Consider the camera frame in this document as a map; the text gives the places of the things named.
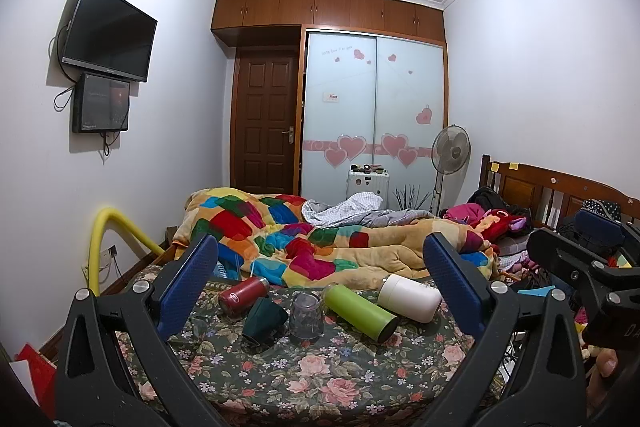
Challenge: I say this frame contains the dark green cup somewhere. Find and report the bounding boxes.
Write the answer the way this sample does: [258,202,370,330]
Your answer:
[243,297,288,345]

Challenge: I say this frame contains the clear glass cup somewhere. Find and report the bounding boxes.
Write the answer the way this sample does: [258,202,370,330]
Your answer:
[290,293,324,341]

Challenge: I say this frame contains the person's hand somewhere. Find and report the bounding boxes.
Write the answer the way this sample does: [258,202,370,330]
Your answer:
[587,348,637,423]

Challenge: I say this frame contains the wooden bed headboard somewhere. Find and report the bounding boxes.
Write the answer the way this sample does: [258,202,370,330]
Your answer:
[480,155,639,229]

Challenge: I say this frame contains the red plush toy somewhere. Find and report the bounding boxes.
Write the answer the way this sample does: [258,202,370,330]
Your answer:
[474,209,528,243]

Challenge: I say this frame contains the red thermos bottle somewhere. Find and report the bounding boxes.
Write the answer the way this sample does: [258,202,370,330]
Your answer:
[218,277,270,317]

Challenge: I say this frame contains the pink clothing pile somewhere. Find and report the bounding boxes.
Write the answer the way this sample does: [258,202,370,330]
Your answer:
[444,202,486,228]

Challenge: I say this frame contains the yellow foam tube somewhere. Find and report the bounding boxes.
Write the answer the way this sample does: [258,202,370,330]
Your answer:
[86,207,165,296]

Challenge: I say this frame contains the white thermos bottle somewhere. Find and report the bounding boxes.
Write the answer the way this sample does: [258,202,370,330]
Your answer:
[378,274,442,324]

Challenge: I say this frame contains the standing electric fan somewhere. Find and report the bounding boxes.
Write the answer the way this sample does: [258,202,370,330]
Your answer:
[430,124,471,215]

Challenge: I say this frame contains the lime green bottle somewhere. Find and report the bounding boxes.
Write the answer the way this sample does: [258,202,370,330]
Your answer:
[323,284,399,343]

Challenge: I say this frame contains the dry twig decoration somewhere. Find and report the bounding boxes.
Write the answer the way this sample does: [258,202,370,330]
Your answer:
[393,184,432,210]

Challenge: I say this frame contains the colourful patchwork blanket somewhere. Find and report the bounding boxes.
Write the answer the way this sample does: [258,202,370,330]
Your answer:
[171,187,498,289]

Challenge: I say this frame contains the floral table cloth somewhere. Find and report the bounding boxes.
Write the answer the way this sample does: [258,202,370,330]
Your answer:
[114,263,507,427]

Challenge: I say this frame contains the grey white crumpled sheet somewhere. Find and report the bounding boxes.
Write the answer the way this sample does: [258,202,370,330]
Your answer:
[302,192,434,229]

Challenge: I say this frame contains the white small cabinet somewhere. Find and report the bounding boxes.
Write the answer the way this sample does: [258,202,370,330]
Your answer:
[346,164,390,208]

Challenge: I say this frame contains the white sliding wardrobe doors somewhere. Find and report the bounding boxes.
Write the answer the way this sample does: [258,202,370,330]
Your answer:
[300,31,447,209]

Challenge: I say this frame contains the brown wooden door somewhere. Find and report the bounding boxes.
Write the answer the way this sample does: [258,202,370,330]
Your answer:
[230,46,298,194]

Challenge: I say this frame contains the brown overhead cabinets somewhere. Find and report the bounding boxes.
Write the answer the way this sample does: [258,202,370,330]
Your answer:
[212,0,446,46]

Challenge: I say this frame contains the small black wall monitor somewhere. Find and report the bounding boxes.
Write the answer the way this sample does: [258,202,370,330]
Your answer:
[72,74,130,133]

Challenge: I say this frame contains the black wall television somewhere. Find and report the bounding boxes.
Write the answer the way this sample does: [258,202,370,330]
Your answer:
[61,0,157,82]

